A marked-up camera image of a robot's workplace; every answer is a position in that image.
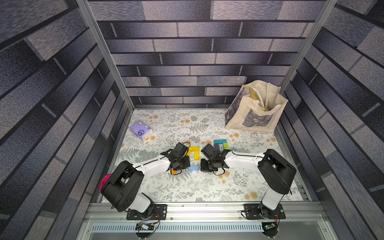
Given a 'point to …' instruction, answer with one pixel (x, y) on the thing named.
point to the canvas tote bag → (257, 106)
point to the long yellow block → (194, 148)
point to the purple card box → (141, 130)
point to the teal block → (220, 141)
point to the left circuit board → (143, 226)
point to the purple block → (216, 146)
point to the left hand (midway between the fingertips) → (190, 163)
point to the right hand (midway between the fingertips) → (199, 168)
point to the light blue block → (194, 168)
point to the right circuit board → (270, 226)
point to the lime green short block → (225, 146)
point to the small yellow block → (196, 155)
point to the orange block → (173, 172)
